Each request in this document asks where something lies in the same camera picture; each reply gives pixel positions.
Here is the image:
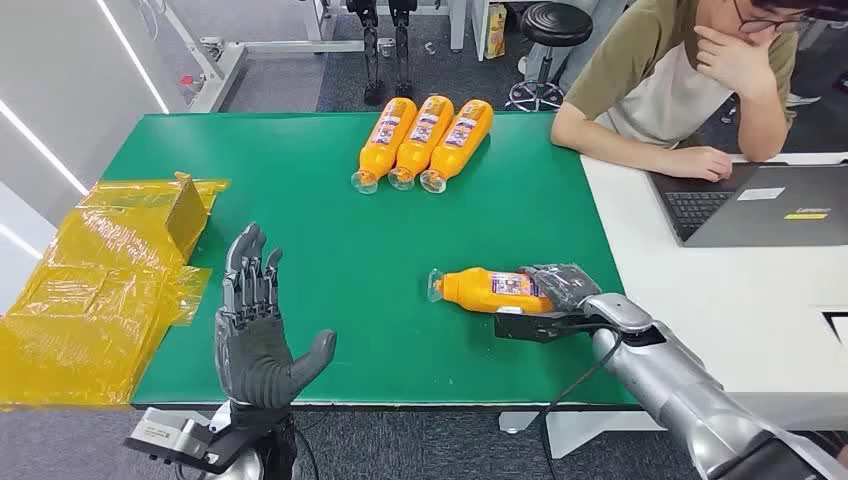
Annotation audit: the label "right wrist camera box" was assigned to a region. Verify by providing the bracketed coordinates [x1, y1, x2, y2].
[493, 309, 601, 344]

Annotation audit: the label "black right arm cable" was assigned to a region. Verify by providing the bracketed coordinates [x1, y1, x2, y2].
[537, 327, 625, 480]

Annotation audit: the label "black round stool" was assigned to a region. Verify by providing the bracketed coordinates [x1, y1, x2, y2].
[506, 1, 594, 113]

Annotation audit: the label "person's left hand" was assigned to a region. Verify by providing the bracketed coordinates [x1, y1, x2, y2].
[693, 25, 778, 101]

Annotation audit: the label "green table mat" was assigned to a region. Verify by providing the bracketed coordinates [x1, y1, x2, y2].
[99, 111, 641, 407]

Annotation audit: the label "white desk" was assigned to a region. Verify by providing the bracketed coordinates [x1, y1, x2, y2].
[500, 152, 848, 460]

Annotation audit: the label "yellow carton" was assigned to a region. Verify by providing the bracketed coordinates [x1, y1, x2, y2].
[485, 3, 508, 61]

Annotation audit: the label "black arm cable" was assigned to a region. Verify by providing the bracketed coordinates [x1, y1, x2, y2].
[294, 429, 321, 480]
[537, 327, 625, 480]

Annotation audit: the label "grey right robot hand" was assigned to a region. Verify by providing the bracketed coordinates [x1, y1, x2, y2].
[518, 263, 603, 313]

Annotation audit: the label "person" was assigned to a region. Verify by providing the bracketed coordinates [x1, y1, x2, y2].
[551, 0, 848, 183]

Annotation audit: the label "grey laptop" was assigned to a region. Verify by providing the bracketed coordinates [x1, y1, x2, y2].
[647, 162, 848, 249]

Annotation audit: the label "white metal frame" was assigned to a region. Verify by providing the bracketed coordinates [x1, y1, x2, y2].
[158, 0, 468, 114]

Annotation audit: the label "black-edged white panel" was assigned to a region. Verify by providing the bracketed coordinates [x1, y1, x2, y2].
[821, 309, 848, 346]

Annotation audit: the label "person's right hand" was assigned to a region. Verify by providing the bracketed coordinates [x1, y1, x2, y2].
[662, 145, 734, 183]

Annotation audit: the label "yellow plastic-wrapped box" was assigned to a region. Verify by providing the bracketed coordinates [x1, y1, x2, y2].
[0, 172, 232, 409]

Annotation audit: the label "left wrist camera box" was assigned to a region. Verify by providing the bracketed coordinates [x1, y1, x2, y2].
[124, 407, 230, 473]

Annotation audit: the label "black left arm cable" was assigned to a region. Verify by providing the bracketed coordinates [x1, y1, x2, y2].
[294, 429, 321, 480]

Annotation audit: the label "black robot leg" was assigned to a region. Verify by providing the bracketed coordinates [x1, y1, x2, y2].
[388, 0, 419, 99]
[346, 0, 386, 107]

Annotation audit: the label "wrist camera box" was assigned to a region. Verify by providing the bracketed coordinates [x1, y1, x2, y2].
[124, 407, 230, 473]
[493, 309, 601, 344]

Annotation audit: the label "orange bottle with label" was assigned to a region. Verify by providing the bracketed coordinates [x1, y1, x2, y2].
[427, 266, 556, 315]
[419, 99, 496, 195]
[388, 95, 456, 192]
[351, 97, 419, 195]

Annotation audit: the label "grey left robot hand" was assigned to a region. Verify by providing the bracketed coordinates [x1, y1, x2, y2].
[213, 222, 338, 411]

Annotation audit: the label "black-framed eyeglasses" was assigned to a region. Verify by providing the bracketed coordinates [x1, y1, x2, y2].
[731, 0, 814, 34]

